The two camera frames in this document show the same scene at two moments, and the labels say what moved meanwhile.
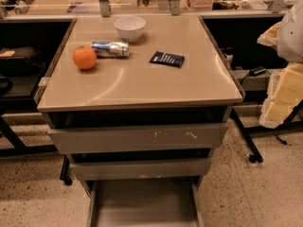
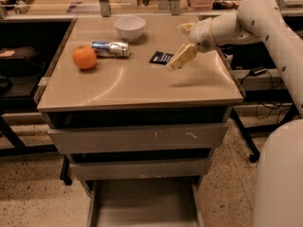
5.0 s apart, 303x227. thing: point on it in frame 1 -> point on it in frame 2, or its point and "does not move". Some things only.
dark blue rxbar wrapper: x=169 y=59 does not move
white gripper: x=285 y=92 -> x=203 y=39
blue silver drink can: x=109 y=49 does not move
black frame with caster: x=294 y=122 does not move
